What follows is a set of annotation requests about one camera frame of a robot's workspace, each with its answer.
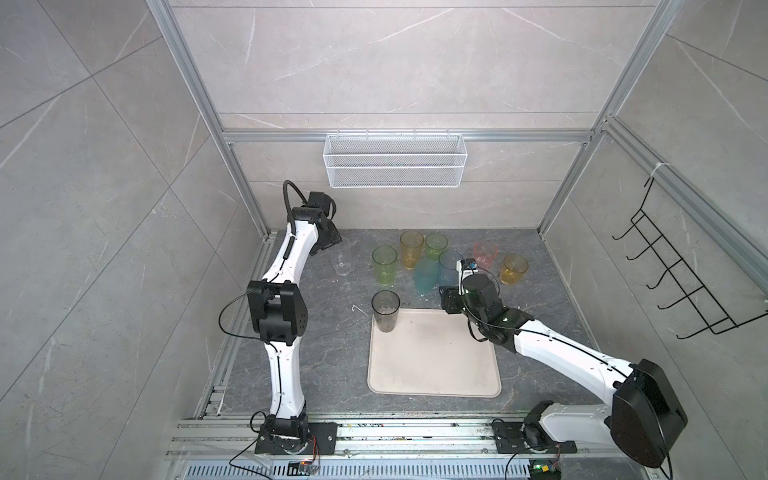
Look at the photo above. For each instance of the beige plastic tray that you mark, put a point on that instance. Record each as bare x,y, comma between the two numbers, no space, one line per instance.
431,353

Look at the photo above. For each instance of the black wire hook rack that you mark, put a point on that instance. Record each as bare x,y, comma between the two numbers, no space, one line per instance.
691,289

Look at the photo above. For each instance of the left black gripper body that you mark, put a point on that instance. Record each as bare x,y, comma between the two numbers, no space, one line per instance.
332,236

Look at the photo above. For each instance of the white wire mesh basket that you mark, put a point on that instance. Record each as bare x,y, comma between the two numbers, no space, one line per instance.
394,160

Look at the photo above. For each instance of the dark grey tumbler glass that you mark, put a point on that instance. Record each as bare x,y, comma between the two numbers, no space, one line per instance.
385,305

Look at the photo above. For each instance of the tall amber tumbler glass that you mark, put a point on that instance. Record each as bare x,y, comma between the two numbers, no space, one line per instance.
411,245

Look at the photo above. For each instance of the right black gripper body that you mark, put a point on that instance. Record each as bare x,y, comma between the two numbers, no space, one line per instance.
459,304

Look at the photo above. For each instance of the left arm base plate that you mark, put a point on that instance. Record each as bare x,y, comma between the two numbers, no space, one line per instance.
291,438

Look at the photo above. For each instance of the small green glass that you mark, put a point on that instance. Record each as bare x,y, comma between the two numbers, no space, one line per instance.
435,244

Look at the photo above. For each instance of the teal textured cup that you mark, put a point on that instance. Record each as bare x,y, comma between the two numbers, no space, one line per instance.
425,275

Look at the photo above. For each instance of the aluminium mounting rail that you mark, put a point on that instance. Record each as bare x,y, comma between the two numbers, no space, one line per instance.
376,435

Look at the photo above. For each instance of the tall green tumbler glass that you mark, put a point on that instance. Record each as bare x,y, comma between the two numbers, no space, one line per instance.
384,264

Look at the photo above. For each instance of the clear tumbler glass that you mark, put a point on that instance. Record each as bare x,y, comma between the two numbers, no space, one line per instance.
342,259

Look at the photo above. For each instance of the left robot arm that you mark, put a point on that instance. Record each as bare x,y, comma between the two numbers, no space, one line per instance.
279,314

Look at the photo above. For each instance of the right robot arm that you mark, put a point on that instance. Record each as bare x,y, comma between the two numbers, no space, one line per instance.
638,410

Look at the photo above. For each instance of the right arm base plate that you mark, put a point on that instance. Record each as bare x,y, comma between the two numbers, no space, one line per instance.
524,438

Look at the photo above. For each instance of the short yellow glass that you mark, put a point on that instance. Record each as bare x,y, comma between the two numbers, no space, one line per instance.
513,268

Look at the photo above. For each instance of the pink glass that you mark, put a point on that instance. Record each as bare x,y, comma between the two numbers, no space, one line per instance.
485,252

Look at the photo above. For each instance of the blue tumbler glass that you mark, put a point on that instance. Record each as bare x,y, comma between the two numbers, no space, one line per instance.
448,274

